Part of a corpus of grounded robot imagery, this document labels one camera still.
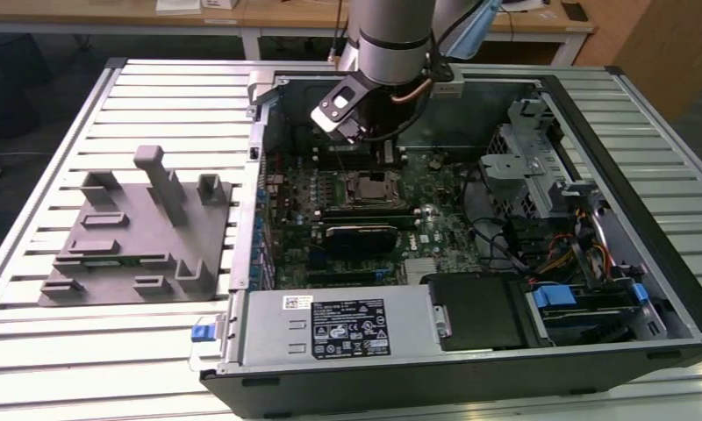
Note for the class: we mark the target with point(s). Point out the black expansion slot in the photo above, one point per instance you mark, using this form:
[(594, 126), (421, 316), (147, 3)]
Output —
[(342, 278)]

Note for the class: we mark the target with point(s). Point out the white paper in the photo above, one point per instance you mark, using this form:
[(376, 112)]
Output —
[(178, 5)]

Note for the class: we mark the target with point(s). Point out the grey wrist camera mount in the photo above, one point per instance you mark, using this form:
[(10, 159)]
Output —
[(449, 85)]

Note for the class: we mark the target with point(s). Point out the silver heatsink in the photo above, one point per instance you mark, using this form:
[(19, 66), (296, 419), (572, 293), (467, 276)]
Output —
[(421, 268)]

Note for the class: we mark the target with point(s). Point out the green RAM stick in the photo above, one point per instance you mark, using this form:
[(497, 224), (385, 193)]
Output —
[(126, 261)]

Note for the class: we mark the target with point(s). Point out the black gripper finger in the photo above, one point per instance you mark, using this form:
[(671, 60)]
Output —
[(381, 175)]

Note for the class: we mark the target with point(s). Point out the black phone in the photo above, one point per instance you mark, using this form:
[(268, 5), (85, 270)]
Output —
[(575, 11)]

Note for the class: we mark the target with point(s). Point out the green motherboard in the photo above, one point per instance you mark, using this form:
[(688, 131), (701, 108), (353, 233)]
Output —
[(445, 259)]

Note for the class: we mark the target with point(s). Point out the black graphics card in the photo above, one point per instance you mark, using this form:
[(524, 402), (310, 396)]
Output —
[(360, 239)]

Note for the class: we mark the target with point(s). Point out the grey power supply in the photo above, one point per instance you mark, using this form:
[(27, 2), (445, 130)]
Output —
[(269, 324)]

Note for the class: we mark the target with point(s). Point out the wooden cabinet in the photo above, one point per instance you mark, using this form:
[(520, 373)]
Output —
[(674, 44)]

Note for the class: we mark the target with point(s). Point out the black RAM stick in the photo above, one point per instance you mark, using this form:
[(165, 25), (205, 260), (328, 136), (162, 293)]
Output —
[(369, 223)]

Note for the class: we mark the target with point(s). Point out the black PC case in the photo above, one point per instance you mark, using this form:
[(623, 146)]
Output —
[(387, 390)]

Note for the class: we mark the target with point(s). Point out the metal drive cage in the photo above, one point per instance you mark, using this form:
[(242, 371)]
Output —
[(519, 147)]

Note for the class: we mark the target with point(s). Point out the black plastic shroud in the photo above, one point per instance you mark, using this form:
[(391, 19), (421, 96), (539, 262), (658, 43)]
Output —
[(480, 307)]

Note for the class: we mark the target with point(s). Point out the hard disk in blue carrier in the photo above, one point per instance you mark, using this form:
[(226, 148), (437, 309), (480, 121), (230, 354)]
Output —
[(553, 297)]

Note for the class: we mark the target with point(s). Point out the blue case latch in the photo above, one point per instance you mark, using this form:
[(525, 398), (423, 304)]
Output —
[(204, 332)]

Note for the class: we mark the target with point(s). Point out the silver CPU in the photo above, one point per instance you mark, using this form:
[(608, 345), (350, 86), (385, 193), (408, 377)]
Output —
[(364, 192)]

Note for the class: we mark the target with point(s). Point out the small white box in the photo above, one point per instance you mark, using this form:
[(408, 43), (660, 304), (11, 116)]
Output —
[(220, 3)]

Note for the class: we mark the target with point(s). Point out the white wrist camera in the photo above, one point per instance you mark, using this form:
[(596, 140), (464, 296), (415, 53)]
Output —
[(342, 101)]

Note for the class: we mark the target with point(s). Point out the wooden desk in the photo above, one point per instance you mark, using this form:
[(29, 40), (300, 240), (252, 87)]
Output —
[(182, 19)]

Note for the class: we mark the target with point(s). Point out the CPU socket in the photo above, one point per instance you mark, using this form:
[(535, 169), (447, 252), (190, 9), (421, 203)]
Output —
[(348, 188)]

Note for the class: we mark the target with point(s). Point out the blue plastic clip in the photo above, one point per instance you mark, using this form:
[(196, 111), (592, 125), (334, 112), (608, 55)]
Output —
[(639, 294)]

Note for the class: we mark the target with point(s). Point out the thin metal locking lever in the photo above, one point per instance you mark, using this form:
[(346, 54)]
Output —
[(341, 160)]

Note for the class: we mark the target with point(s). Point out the grey parts rack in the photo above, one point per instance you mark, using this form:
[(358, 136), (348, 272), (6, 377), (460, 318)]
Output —
[(146, 228)]

